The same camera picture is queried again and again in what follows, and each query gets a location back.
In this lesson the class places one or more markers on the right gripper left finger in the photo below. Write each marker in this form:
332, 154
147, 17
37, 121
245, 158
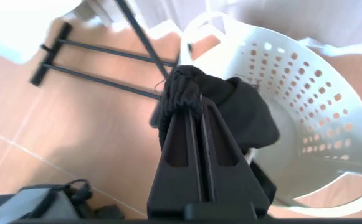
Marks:
174, 186

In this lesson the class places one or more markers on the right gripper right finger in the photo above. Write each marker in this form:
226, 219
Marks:
236, 186

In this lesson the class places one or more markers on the black garment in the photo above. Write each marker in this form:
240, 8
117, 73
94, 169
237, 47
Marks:
243, 112

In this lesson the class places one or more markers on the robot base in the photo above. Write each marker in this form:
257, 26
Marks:
28, 205

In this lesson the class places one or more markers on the white laundry basket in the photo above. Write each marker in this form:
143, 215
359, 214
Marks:
324, 93

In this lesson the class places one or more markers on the black clothes rack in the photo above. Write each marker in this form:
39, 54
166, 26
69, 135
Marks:
106, 51

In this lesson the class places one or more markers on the beige curtain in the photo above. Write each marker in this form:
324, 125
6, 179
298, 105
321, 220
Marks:
293, 15

